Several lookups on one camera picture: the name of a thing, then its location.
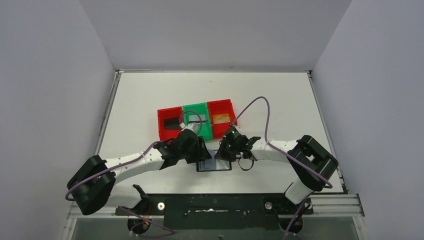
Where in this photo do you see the green bin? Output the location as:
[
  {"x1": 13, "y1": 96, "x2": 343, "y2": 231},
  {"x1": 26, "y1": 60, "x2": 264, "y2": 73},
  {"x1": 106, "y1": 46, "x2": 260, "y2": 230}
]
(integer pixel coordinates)
[{"x1": 182, "y1": 102, "x2": 213, "y2": 141}]

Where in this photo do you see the gold card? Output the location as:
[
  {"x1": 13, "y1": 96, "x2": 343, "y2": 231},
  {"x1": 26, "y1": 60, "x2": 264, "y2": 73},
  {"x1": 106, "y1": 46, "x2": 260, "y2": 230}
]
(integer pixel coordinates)
[{"x1": 212, "y1": 113, "x2": 232, "y2": 125}]

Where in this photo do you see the black card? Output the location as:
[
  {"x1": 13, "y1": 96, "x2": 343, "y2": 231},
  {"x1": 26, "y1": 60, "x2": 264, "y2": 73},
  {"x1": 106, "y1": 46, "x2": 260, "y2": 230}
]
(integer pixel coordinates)
[{"x1": 163, "y1": 117, "x2": 181, "y2": 130}]

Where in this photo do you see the silver card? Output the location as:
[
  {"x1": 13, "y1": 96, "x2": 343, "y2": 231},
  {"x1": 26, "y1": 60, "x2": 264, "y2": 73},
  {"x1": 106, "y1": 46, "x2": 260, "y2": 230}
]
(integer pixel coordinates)
[{"x1": 188, "y1": 114, "x2": 207, "y2": 124}]

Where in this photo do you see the black leather card holder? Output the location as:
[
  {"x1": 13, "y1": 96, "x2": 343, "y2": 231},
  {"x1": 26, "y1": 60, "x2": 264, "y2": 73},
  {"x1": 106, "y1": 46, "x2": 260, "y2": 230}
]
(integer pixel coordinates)
[{"x1": 196, "y1": 149, "x2": 232, "y2": 172}]

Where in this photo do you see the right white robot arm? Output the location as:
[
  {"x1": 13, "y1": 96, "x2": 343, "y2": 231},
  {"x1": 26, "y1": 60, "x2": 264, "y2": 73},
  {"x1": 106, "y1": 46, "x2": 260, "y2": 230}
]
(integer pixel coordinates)
[{"x1": 215, "y1": 126, "x2": 339, "y2": 205}]

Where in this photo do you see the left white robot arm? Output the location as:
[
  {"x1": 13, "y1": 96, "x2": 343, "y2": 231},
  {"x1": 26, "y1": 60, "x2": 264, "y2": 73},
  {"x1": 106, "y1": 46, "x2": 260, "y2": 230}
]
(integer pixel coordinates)
[{"x1": 65, "y1": 128, "x2": 212, "y2": 215}]

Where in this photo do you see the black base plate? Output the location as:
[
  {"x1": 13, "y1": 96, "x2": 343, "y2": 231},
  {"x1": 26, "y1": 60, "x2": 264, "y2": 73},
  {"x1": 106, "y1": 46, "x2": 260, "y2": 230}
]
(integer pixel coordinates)
[{"x1": 130, "y1": 193, "x2": 314, "y2": 231}]

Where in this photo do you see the red bin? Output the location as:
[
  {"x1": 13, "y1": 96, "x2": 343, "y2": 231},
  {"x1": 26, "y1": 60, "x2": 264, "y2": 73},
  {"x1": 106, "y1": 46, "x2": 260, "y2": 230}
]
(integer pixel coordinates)
[
  {"x1": 206, "y1": 99, "x2": 236, "y2": 139},
  {"x1": 157, "y1": 106, "x2": 183, "y2": 141}
]

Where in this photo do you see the aluminium frame rail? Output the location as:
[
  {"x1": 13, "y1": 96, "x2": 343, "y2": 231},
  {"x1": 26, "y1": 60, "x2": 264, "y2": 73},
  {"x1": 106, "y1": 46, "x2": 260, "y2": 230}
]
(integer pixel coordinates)
[{"x1": 62, "y1": 193, "x2": 368, "y2": 240}]

